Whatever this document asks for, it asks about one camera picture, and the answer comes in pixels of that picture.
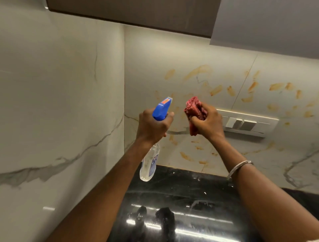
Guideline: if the person's left hand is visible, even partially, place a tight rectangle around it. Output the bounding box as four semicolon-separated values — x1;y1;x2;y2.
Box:
136;107;175;145

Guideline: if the person's right hand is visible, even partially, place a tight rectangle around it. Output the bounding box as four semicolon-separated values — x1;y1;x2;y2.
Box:
188;101;226;143

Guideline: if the pink checked cleaning cloth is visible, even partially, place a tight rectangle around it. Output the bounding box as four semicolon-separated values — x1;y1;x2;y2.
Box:
184;96;208;137

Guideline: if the clear spray bottle blue nozzle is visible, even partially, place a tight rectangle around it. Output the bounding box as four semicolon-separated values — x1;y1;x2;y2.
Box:
139;96;173;182

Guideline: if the person's left forearm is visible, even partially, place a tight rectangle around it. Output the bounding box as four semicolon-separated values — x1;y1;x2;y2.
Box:
45;139;155;242

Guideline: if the person's right forearm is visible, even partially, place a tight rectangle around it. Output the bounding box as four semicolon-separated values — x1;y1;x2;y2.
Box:
210;136;319;242

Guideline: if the silver bangle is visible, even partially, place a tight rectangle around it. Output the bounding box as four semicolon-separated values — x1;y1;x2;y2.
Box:
226;160;254;181

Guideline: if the brown upper cabinet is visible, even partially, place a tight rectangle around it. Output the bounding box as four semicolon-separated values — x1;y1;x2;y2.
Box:
45;0;319;60

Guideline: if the white switch panel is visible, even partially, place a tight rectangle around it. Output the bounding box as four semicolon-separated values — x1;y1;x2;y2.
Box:
215;108;280;138

